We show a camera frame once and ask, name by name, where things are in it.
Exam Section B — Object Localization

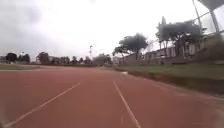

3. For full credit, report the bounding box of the tall light mast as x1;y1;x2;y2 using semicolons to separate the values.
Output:
88;44;94;61

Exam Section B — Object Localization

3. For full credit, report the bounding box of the dark tree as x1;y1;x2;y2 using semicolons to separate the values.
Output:
155;15;204;58
112;32;149;62

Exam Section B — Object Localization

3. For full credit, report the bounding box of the red running track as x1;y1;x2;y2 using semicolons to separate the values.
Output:
0;65;224;128

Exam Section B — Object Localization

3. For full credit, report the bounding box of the long low building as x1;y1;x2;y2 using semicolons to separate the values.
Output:
113;42;201;66

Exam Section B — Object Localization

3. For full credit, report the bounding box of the row of distant trees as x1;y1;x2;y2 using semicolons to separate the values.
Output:
0;51;114;66

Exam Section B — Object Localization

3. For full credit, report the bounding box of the green grass strip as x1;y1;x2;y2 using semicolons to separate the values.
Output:
113;62;224;96

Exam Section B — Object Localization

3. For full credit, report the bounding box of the tall slanted pole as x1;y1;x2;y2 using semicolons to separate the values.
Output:
191;0;203;29

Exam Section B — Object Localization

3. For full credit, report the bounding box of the grass infield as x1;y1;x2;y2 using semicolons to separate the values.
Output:
0;63;43;71

